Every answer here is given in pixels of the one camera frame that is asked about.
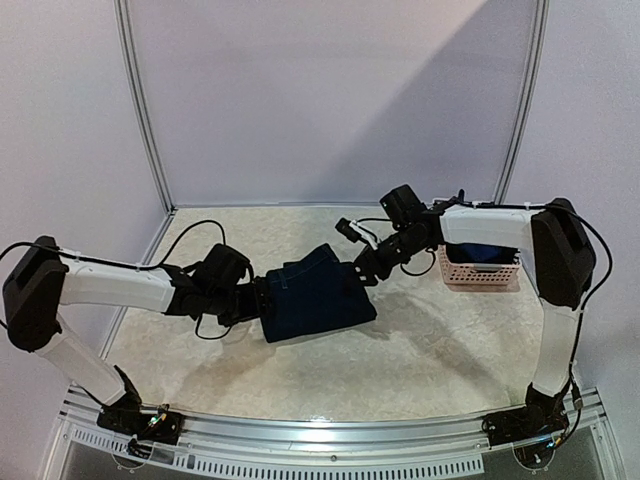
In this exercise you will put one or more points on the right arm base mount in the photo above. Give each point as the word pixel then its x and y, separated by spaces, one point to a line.
pixel 534 433

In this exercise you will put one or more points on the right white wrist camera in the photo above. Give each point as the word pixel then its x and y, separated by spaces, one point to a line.
pixel 355 232

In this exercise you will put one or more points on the right aluminium frame post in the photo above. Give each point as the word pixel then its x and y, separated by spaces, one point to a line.
pixel 528 84

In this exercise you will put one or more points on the aluminium frame post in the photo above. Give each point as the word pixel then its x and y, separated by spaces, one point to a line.
pixel 528 84
pixel 140 105

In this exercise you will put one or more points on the left aluminium frame post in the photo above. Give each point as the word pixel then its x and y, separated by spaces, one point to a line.
pixel 140 105

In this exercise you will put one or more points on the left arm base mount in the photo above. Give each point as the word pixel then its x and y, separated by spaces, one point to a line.
pixel 126 417

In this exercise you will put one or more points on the aluminium front rail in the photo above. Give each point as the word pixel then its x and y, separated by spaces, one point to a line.
pixel 221 447

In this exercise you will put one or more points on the blue garment in basket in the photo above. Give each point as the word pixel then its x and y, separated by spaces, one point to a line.
pixel 479 253

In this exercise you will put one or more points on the pink plastic laundry basket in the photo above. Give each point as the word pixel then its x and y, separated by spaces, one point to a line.
pixel 478 277

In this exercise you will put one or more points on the dark blue denim jeans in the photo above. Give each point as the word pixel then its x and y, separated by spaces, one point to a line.
pixel 314 295

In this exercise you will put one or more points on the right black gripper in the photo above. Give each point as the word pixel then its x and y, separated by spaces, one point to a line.
pixel 365 267

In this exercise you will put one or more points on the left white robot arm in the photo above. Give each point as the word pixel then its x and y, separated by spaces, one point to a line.
pixel 48 277

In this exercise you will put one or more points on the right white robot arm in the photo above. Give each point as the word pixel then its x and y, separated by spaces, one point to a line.
pixel 558 259

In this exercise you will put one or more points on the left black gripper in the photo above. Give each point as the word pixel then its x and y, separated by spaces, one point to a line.
pixel 256 304

